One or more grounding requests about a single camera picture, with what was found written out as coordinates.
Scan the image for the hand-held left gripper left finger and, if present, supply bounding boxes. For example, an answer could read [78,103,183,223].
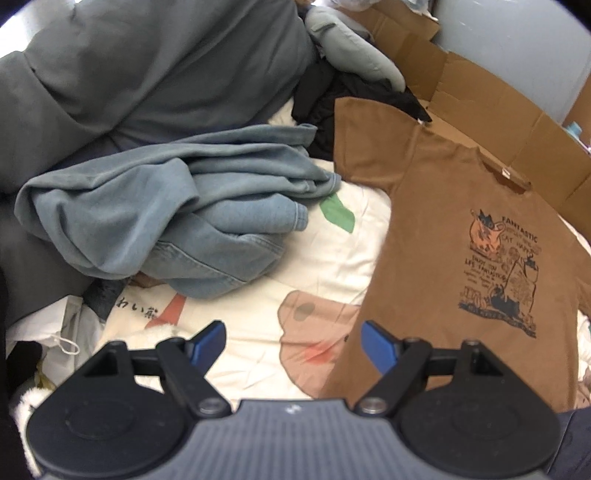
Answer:
[76,320,232,418]

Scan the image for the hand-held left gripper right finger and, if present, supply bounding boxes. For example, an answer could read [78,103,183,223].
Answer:
[355,320,504,416]

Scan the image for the brown printed t-shirt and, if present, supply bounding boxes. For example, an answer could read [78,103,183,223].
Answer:
[318,97,580,411]

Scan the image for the white cartoon printed blanket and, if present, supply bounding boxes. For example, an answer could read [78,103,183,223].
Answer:
[7,99,591,416]

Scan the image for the small dark grey cloth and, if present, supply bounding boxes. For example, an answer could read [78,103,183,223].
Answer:
[85,279,126,320]

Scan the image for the white plastic bag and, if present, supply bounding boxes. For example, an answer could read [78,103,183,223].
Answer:
[7,295,108,384]

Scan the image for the blue denim garment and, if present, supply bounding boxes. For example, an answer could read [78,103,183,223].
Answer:
[14,124,342,282]

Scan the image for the fluffy white spotted blanket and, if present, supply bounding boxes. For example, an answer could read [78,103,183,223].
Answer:
[9,320,185,462]

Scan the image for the person's dark blue pants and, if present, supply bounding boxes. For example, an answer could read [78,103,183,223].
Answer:
[549,408,591,480]

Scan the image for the black garment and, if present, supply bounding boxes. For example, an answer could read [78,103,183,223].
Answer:
[293,60,432,162]

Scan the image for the flattened brown cardboard sheet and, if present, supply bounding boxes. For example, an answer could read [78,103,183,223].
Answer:
[374,28,591,227]

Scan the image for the dark grey sweatshirt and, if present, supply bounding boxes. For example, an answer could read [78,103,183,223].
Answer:
[0,0,319,324]

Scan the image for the grey neck pillow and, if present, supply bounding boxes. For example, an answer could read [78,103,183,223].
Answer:
[305,4,407,90]

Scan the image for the brown cardboard box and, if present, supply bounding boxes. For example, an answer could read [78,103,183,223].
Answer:
[351,0,441,44]

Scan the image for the crumpled clear plastic wrap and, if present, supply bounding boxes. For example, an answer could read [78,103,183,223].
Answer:
[402,0,435,20]

